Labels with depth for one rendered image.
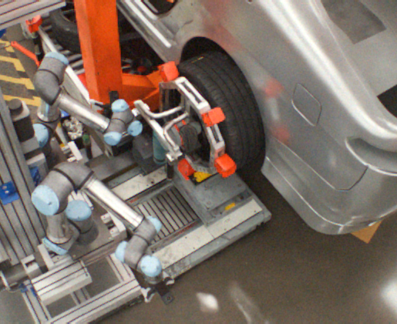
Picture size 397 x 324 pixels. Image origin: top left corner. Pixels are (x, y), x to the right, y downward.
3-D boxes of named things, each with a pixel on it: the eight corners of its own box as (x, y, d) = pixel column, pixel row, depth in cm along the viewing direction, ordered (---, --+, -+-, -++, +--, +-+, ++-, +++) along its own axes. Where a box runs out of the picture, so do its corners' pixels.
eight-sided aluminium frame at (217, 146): (220, 185, 316) (228, 125, 271) (210, 190, 313) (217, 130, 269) (167, 121, 340) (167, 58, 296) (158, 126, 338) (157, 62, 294)
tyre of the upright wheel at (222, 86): (277, 100, 273) (200, 27, 305) (238, 120, 264) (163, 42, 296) (262, 178, 325) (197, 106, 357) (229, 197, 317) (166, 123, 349)
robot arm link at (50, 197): (82, 237, 256) (75, 178, 210) (63, 261, 248) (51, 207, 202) (62, 224, 258) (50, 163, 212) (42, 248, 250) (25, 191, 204)
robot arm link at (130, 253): (129, 239, 226) (152, 252, 223) (113, 260, 220) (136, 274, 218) (128, 230, 220) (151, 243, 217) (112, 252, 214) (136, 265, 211)
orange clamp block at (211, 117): (218, 121, 281) (226, 119, 273) (206, 127, 279) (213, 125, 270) (213, 109, 281) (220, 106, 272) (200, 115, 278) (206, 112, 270)
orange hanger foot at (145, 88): (196, 91, 364) (199, 52, 335) (126, 125, 345) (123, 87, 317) (183, 75, 371) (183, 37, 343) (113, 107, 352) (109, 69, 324)
